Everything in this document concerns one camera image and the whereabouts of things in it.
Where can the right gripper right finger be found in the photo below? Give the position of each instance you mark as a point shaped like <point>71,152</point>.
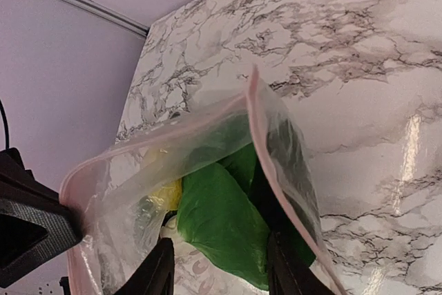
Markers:
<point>287,274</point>

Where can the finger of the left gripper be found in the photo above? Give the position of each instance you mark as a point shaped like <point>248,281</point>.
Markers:
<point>17,185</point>

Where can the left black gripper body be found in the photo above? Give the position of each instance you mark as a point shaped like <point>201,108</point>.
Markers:
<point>23,240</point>

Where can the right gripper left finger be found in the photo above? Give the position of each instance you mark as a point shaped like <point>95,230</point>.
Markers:
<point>155,276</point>

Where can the fake bok choy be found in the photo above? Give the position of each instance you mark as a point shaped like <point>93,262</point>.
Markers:
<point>228,210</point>

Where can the clear zip top bag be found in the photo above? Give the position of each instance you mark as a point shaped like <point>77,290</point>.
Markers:
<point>111,195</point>

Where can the fake yellow pepper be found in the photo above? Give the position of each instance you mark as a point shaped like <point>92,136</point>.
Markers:
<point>169,195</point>

